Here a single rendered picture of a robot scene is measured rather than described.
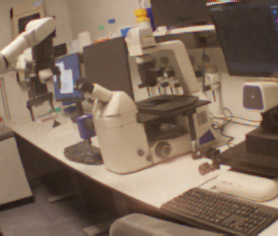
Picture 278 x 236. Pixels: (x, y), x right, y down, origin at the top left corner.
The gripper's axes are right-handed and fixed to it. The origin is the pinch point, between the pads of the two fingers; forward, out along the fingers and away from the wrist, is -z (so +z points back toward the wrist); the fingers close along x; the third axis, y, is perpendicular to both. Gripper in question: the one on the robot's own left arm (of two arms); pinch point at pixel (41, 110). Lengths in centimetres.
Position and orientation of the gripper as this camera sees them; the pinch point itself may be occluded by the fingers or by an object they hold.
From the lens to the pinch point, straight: 155.2
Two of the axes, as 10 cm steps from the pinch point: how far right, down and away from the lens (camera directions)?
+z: -3.1, -9.5, -0.1
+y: -4.2, 1.3, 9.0
